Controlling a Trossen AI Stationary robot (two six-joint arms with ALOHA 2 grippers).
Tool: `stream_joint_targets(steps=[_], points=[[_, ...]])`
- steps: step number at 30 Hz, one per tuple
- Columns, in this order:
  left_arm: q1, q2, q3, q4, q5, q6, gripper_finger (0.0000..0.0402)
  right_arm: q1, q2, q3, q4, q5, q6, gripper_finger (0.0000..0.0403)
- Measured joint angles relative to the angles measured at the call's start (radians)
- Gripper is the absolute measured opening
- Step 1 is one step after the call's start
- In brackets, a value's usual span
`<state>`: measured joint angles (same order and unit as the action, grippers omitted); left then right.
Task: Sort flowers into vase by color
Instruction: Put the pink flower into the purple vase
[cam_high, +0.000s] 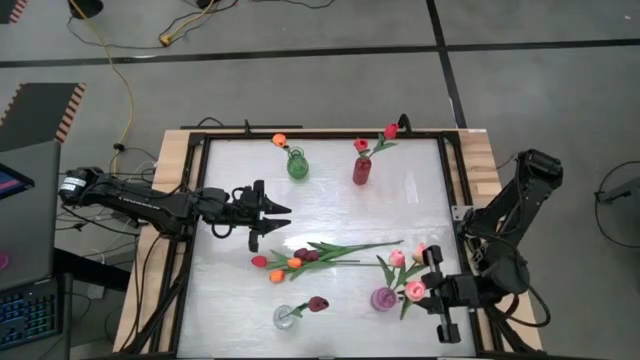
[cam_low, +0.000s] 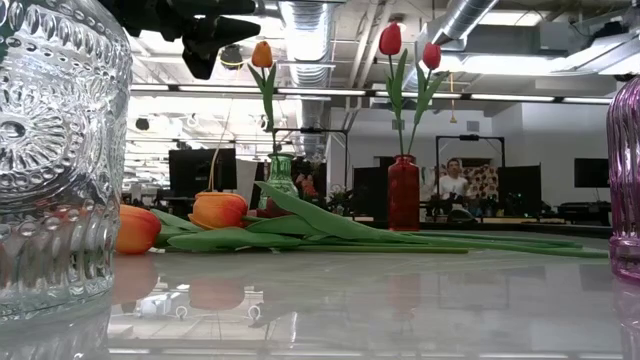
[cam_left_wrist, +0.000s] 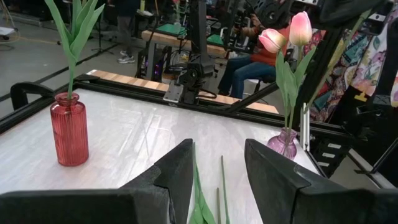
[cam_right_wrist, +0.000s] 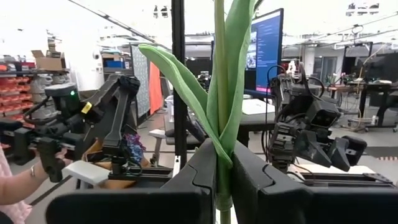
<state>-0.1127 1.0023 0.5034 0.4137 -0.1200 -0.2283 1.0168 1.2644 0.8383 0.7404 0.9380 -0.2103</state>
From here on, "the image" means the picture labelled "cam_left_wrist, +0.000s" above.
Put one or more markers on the wooden workbench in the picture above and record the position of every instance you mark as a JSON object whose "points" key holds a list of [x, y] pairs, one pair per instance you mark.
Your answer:
{"points": [[174, 39]]}

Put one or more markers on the person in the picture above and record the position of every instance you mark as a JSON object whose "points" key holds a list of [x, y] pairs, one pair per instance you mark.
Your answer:
{"points": [[245, 71], [126, 31]]}

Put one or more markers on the silver aluminium bar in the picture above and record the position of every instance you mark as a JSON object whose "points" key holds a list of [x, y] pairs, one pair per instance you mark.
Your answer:
{"points": [[304, 124]]}

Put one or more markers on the colourful patterned cloth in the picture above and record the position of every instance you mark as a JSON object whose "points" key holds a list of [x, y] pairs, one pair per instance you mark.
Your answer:
{"points": [[367, 62]]}

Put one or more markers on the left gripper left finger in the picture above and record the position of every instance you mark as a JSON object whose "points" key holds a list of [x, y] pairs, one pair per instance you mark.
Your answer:
{"points": [[174, 186]]}

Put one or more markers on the green cutting mat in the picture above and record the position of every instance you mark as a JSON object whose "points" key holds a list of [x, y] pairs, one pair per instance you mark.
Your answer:
{"points": [[171, 29]]}

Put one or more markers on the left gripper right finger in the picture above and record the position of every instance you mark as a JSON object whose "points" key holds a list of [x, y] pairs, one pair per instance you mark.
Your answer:
{"points": [[280, 193]]}

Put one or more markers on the pink artificial tulip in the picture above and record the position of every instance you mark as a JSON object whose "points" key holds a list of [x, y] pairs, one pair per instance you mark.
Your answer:
{"points": [[272, 40], [300, 29]]}

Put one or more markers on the dark red artificial tulip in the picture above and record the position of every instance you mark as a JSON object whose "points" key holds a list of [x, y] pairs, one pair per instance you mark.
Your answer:
{"points": [[200, 208]]}

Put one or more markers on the red ribbed glass vase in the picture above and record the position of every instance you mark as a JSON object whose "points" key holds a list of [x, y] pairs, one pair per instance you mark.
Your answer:
{"points": [[70, 133]]}

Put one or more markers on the purple ribbed glass vase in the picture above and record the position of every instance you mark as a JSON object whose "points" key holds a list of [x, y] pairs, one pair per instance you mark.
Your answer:
{"points": [[281, 147]]}

